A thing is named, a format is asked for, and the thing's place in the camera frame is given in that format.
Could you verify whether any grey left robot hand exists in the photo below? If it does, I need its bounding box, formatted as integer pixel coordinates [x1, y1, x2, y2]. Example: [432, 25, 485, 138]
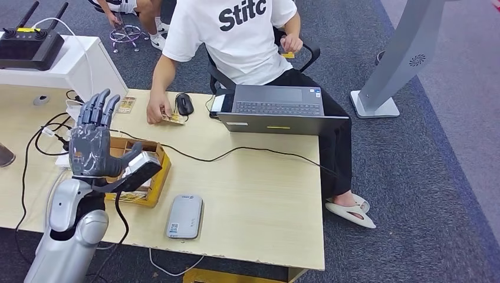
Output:
[68, 88, 144, 179]

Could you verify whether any person's right hand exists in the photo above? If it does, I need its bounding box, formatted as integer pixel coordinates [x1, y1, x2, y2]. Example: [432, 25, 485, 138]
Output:
[146, 91, 175, 126]

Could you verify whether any person's left hand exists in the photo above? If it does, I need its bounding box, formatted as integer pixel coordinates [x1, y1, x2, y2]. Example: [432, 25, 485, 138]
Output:
[279, 32, 304, 55]

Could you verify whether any patterned card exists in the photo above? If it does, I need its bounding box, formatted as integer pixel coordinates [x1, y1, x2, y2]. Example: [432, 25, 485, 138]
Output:
[105, 190, 147, 203]
[116, 96, 137, 115]
[160, 111, 187, 126]

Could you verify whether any person on stool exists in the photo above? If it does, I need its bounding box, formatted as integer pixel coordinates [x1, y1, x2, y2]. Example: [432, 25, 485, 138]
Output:
[87, 0, 171, 51]

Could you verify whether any black office chair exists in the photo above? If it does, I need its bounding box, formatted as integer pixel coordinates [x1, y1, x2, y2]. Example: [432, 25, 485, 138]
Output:
[205, 26, 321, 95]

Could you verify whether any black computer mouse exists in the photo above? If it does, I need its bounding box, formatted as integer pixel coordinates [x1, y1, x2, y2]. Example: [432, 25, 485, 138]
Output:
[175, 92, 195, 117]

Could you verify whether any white charger plug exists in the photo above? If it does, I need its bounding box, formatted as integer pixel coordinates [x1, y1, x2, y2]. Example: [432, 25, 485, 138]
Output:
[210, 94, 227, 115]

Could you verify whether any dark grey laptop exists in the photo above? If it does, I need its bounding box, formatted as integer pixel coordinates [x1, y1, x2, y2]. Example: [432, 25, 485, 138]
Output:
[215, 84, 351, 137]

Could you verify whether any cardboard box with dividers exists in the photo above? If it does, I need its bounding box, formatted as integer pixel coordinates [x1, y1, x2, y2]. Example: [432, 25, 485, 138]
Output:
[104, 135, 172, 209]

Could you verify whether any chrome stool base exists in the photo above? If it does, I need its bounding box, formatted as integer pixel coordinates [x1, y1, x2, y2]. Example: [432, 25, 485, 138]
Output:
[108, 23, 150, 54]

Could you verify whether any white cabinet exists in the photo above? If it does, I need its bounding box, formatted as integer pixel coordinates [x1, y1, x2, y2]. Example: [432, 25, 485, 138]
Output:
[0, 32, 129, 104]

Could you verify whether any grey kiosk stand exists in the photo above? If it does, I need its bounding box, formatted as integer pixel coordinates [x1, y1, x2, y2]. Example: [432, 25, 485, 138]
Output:
[350, 0, 449, 120]

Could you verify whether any black remote controller with antennas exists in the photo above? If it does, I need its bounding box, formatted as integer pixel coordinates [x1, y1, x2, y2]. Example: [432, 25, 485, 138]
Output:
[0, 1, 70, 73]

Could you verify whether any cream foam slipper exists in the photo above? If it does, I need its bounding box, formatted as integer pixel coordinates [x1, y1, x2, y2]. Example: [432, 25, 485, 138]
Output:
[325, 201, 377, 230]
[326, 193, 371, 214]

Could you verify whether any yellow box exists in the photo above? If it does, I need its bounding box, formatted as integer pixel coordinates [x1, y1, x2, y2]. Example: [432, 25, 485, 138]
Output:
[182, 267, 290, 283]

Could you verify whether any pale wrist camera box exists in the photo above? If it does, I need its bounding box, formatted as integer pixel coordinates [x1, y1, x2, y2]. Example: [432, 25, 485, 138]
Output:
[91, 151, 163, 195]

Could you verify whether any black power cable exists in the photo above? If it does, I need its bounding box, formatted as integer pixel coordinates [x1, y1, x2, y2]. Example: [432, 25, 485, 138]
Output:
[14, 111, 75, 266]

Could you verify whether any black camera cable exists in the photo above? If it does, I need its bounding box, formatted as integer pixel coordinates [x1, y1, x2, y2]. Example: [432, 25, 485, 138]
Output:
[88, 190, 130, 283]

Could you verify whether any long black cable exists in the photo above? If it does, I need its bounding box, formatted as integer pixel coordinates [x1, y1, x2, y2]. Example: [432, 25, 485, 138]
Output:
[109, 128, 338, 177]

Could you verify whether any white controller cable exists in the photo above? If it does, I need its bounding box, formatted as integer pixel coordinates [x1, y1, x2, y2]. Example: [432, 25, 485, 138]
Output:
[32, 17, 97, 98]

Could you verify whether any white hanging cable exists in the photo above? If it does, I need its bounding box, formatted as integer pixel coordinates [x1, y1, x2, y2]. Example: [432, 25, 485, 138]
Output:
[147, 246, 206, 278]

